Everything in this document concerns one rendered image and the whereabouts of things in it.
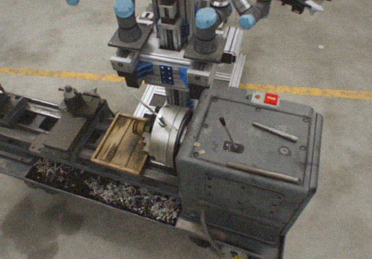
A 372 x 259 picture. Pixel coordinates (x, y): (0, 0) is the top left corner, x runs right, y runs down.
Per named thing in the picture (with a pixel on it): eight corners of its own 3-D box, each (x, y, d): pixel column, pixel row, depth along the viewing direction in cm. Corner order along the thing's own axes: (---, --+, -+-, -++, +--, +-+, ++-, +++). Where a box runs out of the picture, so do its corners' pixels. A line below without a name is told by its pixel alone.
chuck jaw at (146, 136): (164, 136, 156) (155, 155, 149) (164, 141, 160) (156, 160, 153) (144, 130, 158) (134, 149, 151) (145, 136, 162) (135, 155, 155)
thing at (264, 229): (275, 206, 244) (304, 149, 175) (265, 268, 217) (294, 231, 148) (203, 185, 257) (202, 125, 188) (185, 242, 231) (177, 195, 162)
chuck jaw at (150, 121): (169, 127, 160) (171, 105, 156) (165, 130, 156) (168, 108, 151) (149, 122, 163) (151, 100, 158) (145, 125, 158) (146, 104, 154)
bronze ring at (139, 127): (153, 118, 160) (136, 114, 163) (146, 131, 155) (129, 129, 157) (155, 128, 168) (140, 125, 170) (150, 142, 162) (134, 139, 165)
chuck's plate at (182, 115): (195, 123, 177) (189, 97, 149) (179, 175, 166) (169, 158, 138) (189, 121, 178) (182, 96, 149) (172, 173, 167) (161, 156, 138)
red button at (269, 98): (277, 97, 149) (278, 94, 148) (275, 107, 146) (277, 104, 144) (265, 94, 151) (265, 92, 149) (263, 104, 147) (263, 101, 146)
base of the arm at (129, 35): (124, 26, 203) (120, 13, 195) (145, 29, 200) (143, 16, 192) (114, 41, 194) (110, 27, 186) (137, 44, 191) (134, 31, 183)
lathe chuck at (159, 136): (189, 121, 178) (182, 96, 149) (172, 173, 167) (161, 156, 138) (175, 118, 180) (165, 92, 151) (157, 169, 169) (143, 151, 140)
